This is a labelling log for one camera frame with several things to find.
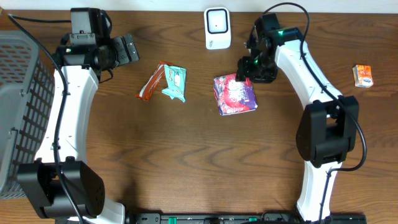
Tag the white barcode scanner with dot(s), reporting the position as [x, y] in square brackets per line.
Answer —
[217, 28]

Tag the grey plastic mesh basket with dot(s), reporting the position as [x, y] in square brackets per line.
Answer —
[27, 90]

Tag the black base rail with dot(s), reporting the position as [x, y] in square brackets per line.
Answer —
[272, 217]

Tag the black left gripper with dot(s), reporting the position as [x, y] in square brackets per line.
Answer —
[125, 50]

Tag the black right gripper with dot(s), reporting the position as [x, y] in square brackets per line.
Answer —
[244, 71]

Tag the red purple pad package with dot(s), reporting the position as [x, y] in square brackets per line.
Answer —
[234, 97]

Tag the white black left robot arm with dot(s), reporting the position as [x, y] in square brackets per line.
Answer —
[59, 184]

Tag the orange snack bar wrapper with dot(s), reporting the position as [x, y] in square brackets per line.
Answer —
[147, 90]

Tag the teal wet wipes packet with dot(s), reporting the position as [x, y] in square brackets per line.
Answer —
[175, 77]

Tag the small orange tissue pack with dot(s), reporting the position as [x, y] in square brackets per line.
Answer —
[362, 76]

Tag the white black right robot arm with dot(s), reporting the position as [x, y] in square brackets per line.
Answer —
[327, 129]

